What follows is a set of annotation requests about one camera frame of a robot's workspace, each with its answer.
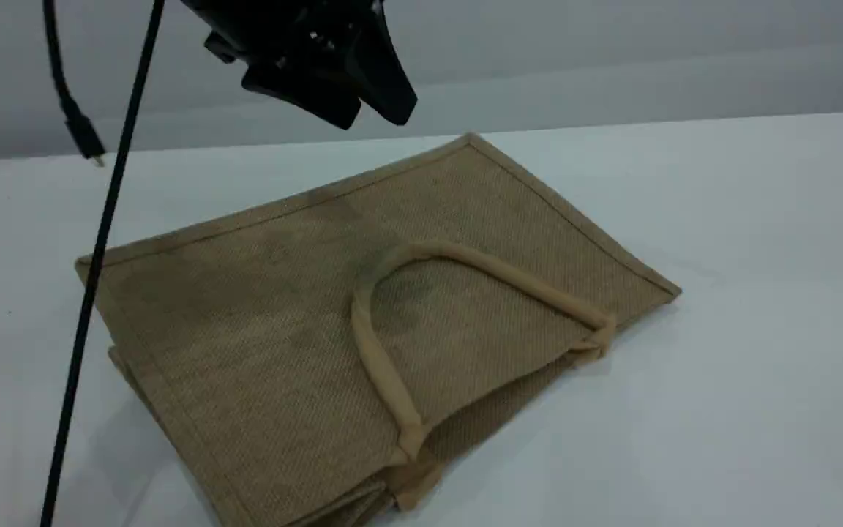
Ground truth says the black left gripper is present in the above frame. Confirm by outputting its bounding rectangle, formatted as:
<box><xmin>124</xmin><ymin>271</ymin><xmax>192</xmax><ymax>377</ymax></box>
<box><xmin>179</xmin><ymin>0</ymin><xmax>419</xmax><ymax>132</ymax></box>

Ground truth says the brown burlap bag with handles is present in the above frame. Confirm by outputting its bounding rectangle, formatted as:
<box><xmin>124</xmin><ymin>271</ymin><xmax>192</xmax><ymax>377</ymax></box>
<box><xmin>74</xmin><ymin>132</ymin><xmax>683</xmax><ymax>527</ymax></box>

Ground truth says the black cable with plug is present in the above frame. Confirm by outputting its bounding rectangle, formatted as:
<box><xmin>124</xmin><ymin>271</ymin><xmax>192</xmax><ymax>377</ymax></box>
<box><xmin>42</xmin><ymin>0</ymin><xmax>108</xmax><ymax>168</ymax></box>

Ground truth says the thin straight black cable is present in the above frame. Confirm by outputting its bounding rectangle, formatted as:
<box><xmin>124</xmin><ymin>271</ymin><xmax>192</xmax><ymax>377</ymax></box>
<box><xmin>40</xmin><ymin>0</ymin><xmax>167</xmax><ymax>527</ymax></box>

